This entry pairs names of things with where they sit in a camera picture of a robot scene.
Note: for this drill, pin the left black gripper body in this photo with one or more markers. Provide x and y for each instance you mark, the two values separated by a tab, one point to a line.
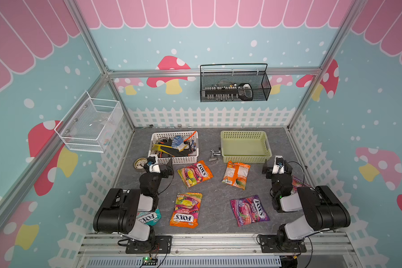
165	174

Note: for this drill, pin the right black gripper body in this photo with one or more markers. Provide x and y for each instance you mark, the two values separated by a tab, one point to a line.
271	172

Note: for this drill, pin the orange fruits candy bag small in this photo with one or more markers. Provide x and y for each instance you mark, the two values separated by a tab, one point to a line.
195	174

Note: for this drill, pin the orange white candy bag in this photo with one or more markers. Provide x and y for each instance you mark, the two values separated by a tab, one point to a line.
236	174

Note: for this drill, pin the orange Fox's fruits bag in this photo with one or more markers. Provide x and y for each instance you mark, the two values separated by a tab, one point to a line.
186	210

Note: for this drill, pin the teal Fox's mint bag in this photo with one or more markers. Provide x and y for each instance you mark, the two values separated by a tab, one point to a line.
149	218

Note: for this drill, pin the purple Fox's berries bag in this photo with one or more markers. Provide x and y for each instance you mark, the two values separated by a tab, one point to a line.
248	210

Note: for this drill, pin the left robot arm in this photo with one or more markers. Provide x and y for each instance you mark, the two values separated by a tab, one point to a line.
118	211

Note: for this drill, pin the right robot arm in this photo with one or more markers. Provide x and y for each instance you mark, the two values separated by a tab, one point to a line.
322	211

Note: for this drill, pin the green plastic basket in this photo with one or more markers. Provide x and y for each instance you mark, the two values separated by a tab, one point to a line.
248	147

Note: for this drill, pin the yellow black tool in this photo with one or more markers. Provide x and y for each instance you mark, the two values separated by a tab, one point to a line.
172	151

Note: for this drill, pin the tape roll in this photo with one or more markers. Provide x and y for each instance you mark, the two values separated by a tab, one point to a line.
139	163

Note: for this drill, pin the blue white work glove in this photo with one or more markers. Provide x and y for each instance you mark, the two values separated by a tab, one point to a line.
178	143

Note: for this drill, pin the orange tube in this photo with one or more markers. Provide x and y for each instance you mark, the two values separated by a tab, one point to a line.
188	138

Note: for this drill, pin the metal fitting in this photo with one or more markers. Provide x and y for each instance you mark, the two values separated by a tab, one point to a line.
215	154

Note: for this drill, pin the small green circuit board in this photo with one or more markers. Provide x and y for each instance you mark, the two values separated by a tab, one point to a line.
149	261

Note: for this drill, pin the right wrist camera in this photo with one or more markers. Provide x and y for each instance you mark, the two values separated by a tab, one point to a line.
279	161

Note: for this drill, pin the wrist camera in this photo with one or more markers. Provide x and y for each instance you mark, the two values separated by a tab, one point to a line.
279	161
152	160

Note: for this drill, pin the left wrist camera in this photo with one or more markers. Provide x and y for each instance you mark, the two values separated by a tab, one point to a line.
152	160

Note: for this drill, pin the purple Fox's bag near wall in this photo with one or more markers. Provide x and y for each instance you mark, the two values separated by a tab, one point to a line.
296	183

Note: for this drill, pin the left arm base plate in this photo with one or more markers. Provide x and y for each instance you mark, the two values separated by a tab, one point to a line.
157	244

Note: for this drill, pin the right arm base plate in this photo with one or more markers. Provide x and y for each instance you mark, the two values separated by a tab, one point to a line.
280	244

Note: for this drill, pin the socket set in wall basket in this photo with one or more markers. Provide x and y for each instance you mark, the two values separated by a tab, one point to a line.
220	93

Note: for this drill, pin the white wire wall basket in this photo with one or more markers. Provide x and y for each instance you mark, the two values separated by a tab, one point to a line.
90	124

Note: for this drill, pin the black wire wall basket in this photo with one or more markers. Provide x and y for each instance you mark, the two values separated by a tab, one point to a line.
250	78

